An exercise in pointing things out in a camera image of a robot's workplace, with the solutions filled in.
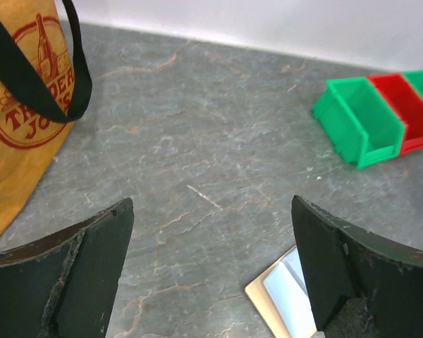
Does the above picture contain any red plastic bin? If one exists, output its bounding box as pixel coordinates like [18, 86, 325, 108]
[368, 73, 412, 155]

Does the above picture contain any yellow paper tote bag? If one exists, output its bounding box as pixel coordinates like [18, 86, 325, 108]
[0, 1, 92, 236]

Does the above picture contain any left green plastic bin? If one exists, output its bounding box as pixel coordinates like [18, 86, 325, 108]
[312, 77, 405, 169]

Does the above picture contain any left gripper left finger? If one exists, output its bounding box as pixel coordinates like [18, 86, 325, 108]
[0, 198, 133, 337]

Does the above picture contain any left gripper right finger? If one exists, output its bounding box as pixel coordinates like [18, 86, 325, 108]
[291, 195, 423, 337]

